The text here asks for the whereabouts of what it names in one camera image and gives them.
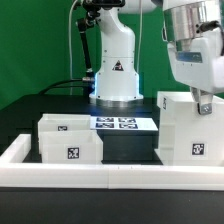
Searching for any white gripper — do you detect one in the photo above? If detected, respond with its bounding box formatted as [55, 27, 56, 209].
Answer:
[167, 34, 224, 115]

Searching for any white drawer cabinet box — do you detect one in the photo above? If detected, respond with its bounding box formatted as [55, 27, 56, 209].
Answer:
[155, 91, 224, 166]

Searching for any white front drawer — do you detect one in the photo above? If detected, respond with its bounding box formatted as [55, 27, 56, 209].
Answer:
[39, 130, 103, 164]

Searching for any white drawer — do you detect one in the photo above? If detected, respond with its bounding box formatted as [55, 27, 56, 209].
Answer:
[38, 113, 90, 153]
[39, 130, 103, 164]

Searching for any marker tag sheet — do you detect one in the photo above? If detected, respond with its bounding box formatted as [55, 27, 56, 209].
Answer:
[90, 116, 158, 131]

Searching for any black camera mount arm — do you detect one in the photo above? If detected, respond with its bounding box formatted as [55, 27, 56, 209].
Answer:
[76, 0, 100, 78]

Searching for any black cable bundle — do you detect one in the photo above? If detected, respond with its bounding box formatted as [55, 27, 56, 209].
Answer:
[38, 77, 96, 96]

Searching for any white cable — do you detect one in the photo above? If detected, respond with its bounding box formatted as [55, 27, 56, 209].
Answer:
[68, 0, 83, 96]

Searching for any white U-shaped border frame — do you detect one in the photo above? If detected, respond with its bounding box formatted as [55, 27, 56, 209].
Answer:
[0, 134, 224, 191]

